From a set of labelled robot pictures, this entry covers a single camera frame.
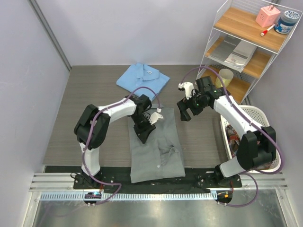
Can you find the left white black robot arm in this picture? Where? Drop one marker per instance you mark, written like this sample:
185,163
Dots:
91,128

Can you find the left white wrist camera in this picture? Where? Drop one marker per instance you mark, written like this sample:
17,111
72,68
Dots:
154,117

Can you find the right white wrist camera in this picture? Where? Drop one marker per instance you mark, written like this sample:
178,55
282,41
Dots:
188,88

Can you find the white wire wooden shelf rack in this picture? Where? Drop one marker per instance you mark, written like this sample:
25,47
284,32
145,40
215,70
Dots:
246,37

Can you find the red white marker pen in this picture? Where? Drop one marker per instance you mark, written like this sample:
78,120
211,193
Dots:
266,31

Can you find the grey long sleeve shirt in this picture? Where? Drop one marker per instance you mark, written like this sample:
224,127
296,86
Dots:
161,156

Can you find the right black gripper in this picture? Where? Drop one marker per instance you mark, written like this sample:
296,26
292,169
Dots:
183,104

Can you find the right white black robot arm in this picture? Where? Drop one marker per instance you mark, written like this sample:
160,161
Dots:
256,146

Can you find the pink cube power socket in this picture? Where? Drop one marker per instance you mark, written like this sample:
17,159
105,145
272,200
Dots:
267,15

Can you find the grey booklet stack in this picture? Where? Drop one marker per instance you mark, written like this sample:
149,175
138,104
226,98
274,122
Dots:
233,53

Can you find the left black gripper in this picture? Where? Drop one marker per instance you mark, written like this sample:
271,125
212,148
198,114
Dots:
143,132

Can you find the white slotted cable duct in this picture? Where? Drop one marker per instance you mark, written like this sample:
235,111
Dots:
94,196

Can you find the blue white lidded jar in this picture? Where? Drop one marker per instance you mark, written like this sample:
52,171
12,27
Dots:
286,22

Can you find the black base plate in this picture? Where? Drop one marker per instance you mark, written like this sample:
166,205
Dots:
195,179

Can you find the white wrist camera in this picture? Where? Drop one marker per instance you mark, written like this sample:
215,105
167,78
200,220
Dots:
154,117
188,88

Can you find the yellow translucent cup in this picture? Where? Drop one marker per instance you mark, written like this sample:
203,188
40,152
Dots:
226,75

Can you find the red plaid shirt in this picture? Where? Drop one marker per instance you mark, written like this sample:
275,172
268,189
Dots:
233,139

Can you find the light blue shirt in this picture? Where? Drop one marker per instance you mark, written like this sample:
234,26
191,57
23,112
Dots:
142,75

